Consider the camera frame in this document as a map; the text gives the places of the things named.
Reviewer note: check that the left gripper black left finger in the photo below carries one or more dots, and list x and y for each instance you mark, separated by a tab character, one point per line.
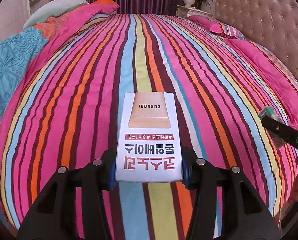
53	213

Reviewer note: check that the white nightstand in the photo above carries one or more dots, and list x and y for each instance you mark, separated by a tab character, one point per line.
185	12

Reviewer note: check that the blue patterned quilt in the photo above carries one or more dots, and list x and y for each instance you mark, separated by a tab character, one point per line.
16	52

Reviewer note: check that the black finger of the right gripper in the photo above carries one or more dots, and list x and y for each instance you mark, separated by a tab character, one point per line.
279	129

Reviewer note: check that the pale green pillow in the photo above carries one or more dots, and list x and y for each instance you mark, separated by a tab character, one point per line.
53	8

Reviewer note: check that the beige tufted headboard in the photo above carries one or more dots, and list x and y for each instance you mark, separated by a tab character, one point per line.
271	23

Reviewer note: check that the teal rectangular box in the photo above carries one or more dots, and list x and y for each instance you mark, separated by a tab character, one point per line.
269	111

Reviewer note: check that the colourful striped bed sheet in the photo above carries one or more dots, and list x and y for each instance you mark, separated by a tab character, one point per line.
85	82

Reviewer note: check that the white box Korean red text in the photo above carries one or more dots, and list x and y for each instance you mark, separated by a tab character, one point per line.
149	148

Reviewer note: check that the pink pillow near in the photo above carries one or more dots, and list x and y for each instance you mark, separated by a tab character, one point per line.
274	72

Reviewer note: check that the pink striped pillow far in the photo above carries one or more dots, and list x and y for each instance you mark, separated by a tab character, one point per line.
216	27

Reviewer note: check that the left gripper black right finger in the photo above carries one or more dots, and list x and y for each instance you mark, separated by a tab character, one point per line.
245	215

